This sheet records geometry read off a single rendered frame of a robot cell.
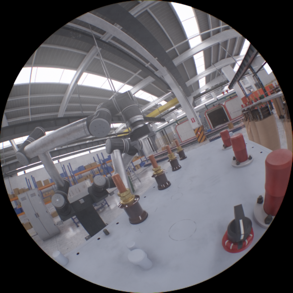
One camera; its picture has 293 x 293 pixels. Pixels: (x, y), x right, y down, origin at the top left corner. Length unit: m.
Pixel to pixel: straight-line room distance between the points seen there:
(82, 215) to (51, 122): 5.48
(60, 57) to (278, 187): 9.94
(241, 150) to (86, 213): 2.62
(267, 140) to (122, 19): 4.38
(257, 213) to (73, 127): 0.73
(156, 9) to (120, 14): 6.89
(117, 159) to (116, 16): 3.24
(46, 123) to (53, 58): 5.25
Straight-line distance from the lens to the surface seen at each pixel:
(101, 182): 1.59
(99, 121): 0.48
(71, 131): 0.57
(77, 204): 2.01
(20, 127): 6.93
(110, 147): 0.92
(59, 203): 1.48
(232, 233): 0.22
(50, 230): 5.03
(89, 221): 2.62
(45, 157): 1.19
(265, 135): 2.79
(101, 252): 0.41
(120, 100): 0.62
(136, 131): 0.58
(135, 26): 3.57
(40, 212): 4.87
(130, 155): 1.11
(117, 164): 0.89
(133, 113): 0.57
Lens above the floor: 1.61
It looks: 2 degrees up
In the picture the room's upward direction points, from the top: 24 degrees counter-clockwise
